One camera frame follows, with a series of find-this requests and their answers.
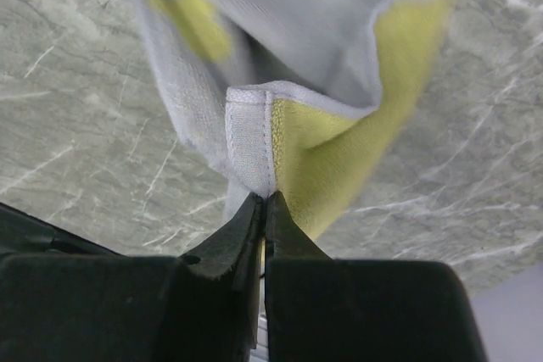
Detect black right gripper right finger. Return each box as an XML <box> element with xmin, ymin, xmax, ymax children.
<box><xmin>265</xmin><ymin>193</ymin><xmax>487</xmax><ymax>361</ymax></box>

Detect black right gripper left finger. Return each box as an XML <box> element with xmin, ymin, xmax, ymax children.
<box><xmin>1</xmin><ymin>195</ymin><xmax>263</xmax><ymax>361</ymax></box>

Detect grey yellow frog towel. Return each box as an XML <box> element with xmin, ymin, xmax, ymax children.
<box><xmin>133</xmin><ymin>0</ymin><xmax>454</xmax><ymax>238</ymax></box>

